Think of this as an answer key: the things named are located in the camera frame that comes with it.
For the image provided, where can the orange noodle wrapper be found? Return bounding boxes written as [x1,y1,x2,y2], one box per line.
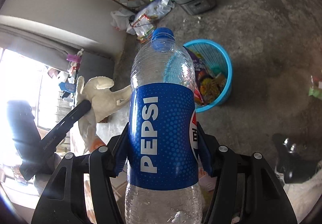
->
[196,72,227,106]

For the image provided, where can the white plastic bag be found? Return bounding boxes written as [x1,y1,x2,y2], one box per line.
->
[110,8,137,31]

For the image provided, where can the pile of plastic bags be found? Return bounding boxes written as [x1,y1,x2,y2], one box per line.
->
[126,0,176,44]

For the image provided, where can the green and red wrapper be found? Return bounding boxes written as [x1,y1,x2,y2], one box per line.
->
[308,75,322,101]

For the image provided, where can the grey curtain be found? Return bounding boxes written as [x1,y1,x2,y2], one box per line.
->
[0,23,99,56]

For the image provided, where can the clear bottle with blue label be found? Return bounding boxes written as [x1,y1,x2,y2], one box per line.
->
[125,27,203,224]

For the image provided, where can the white towel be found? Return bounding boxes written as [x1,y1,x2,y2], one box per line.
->
[76,76,133,154]

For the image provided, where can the light purple snack bag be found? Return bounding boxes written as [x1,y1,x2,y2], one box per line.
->
[187,47,210,81]

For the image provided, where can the blue plastic basket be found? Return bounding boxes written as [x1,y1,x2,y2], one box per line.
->
[182,39,233,114]

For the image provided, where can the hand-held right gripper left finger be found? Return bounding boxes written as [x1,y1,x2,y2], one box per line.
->
[31,123,129,224]

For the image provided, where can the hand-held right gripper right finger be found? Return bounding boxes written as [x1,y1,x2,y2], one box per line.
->
[196,121,298,224]

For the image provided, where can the grey cabinet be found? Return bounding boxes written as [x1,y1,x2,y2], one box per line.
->
[80,50,116,84]

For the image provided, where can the black shoe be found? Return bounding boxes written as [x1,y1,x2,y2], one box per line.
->
[272,133,320,185]

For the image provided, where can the blue detergent bottle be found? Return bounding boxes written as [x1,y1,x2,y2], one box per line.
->
[59,82,76,94]

